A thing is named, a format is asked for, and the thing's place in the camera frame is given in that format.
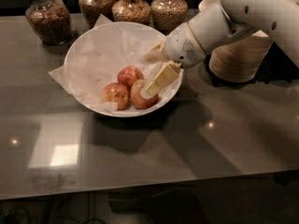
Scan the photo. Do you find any back red apple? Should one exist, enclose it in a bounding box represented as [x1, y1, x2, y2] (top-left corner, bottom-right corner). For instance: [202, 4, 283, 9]
[117, 66, 144, 88]

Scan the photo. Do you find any red apple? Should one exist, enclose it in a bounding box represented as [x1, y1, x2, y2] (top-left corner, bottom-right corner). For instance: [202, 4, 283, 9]
[102, 82, 130, 110]
[130, 79, 158, 109]
[117, 66, 144, 88]

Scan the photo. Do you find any right red apple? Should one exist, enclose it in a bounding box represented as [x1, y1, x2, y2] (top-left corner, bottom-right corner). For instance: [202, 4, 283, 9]
[130, 79, 158, 109]

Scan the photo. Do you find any white paper liner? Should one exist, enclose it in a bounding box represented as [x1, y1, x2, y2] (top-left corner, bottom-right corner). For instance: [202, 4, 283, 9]
[48, 14, 181, 114]

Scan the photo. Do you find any glass cereal jar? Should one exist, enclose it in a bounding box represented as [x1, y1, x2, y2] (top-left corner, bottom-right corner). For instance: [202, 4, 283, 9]
[25, 0, 71, 45]
[150, 0, 188, 34]
[78, 0, 115, 29]
[112, 0, 150, 25]

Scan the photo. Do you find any left glass cereal jar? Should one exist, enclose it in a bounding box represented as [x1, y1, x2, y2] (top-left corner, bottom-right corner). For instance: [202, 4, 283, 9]
[25, 0, 71, 45]

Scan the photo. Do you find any white bowl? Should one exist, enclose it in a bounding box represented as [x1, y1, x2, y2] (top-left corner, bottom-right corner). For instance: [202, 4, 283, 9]
[64, 21, 184, 119]

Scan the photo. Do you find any left red apple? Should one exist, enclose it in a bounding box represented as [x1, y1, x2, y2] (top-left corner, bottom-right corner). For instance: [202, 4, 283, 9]
[102, 82, 130, 110]

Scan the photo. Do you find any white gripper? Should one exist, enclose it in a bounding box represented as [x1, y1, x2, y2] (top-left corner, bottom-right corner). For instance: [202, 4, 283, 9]
[140, 22, 206, 99]

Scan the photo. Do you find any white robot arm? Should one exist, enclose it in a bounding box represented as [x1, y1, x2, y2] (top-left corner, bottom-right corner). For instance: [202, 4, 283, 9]
[141, 0, 299, 69]

